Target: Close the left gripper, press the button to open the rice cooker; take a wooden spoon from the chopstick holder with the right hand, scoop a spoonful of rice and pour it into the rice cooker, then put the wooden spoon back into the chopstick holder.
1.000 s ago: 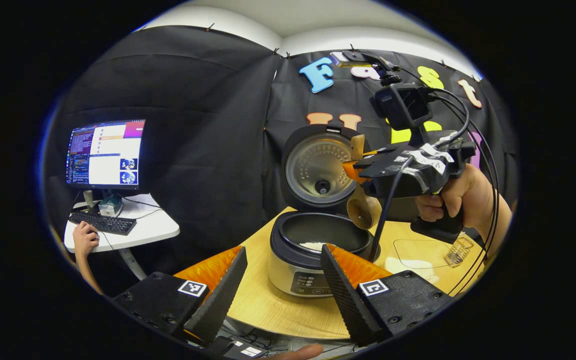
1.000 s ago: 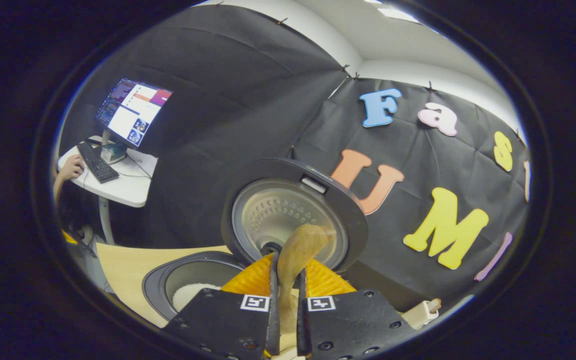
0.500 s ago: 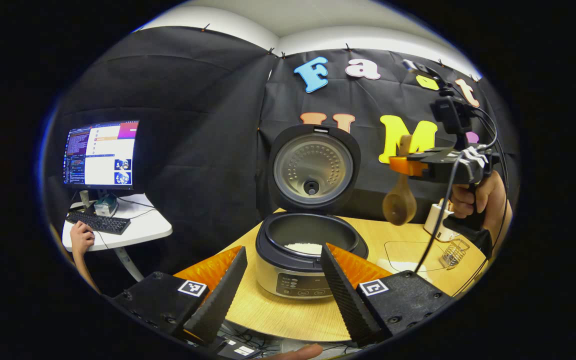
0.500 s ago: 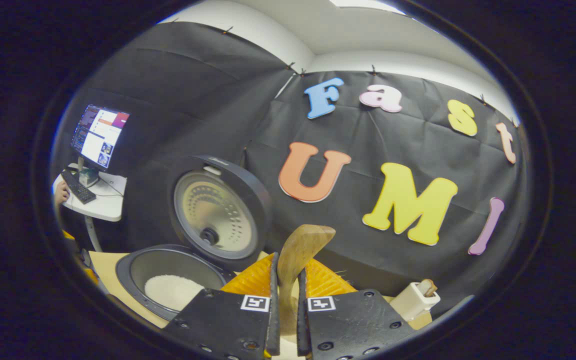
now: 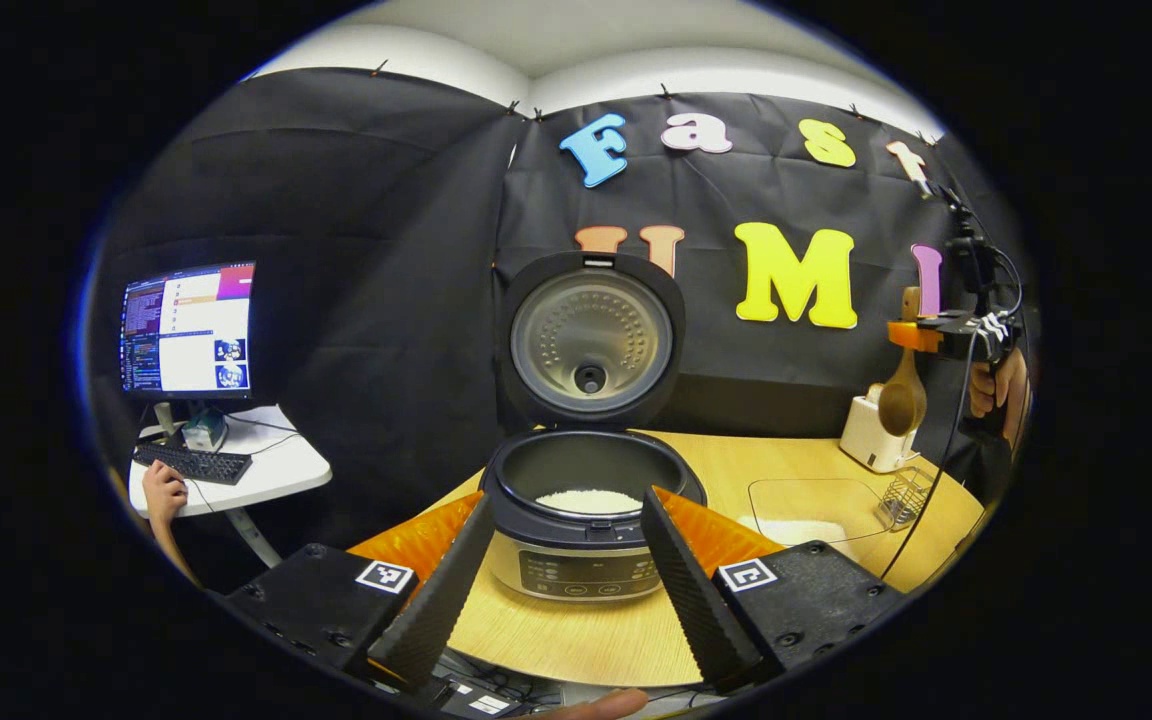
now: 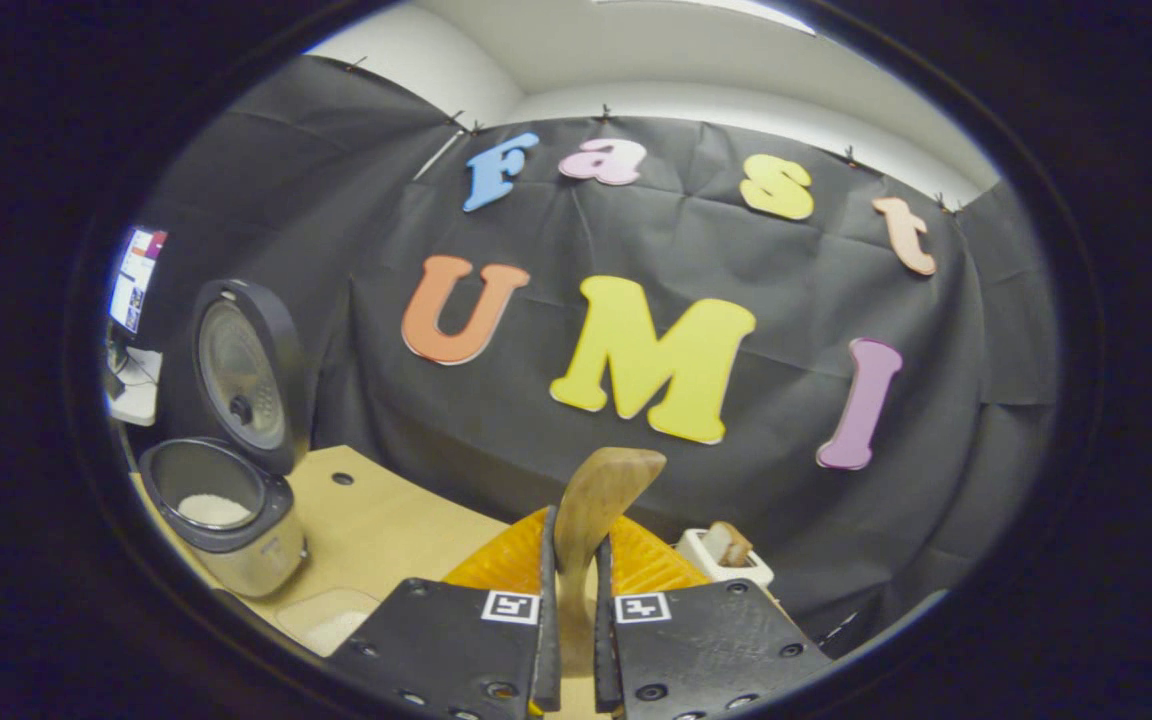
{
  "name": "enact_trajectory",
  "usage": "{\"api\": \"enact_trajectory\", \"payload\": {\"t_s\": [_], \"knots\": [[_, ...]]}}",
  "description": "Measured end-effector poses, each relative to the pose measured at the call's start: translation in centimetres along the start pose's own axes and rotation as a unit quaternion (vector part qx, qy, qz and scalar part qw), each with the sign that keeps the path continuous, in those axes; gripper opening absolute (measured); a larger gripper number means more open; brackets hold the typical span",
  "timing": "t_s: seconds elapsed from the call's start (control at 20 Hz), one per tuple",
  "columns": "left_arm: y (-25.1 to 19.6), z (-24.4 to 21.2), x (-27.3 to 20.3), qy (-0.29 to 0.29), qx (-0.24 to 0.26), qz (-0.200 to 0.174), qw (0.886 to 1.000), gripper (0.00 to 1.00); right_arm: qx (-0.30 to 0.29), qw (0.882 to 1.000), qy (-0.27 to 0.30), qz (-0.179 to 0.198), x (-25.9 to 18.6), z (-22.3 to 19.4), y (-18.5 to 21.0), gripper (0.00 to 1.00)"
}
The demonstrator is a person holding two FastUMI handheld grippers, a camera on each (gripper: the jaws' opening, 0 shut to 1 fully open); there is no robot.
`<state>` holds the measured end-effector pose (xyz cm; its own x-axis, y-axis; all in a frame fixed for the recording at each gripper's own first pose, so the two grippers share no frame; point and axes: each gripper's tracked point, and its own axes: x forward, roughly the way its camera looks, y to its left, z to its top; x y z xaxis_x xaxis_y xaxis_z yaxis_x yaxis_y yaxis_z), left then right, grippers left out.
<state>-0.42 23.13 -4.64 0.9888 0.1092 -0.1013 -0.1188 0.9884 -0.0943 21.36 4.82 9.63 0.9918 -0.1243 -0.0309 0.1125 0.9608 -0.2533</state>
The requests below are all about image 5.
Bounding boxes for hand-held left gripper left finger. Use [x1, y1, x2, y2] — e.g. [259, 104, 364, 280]
[221, 490, 497, 691]

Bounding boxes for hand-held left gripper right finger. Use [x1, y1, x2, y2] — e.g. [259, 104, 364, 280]
[640, 487, 907, 693]

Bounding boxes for wooden spoon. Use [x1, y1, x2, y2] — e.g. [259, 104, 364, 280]
[878, 287, 929, 438]

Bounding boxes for white rice pile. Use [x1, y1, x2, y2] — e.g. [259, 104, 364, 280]
[534, 488, 643, 516]
[741, 517, 822, 549]

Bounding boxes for metal wire chopstick holder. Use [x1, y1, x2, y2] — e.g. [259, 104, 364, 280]
[876, 465, 937, 531]

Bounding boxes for black silver rice cooker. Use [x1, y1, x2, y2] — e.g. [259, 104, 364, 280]
[479, 250, 709, 603]

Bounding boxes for black device with white label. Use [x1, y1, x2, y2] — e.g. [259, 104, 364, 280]
[436, 678, 529, 719]

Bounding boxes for white toaster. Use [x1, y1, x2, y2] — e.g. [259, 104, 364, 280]
[839, 383, 922, 474]

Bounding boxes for clear glass dish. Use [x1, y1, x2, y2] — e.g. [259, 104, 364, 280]
[746, 477, 899, 549]

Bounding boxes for white side table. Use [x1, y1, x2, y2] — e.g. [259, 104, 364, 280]
[128, 404, 333, 569]

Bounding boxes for black keyboard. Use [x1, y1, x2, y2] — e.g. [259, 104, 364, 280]
[133, 442, 253, 486]

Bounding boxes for small teal box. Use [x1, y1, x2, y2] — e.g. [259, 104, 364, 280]
[181, 405, 229, 451]

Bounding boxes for black backdrop cloth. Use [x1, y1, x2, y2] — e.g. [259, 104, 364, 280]
[86, 68, 1037, 551]

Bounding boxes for computer monitor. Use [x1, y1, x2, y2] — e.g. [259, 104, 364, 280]
[119, 262, 257, 401]

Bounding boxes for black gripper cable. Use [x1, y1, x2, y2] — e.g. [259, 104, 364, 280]
[879, 245, 1027, 581]

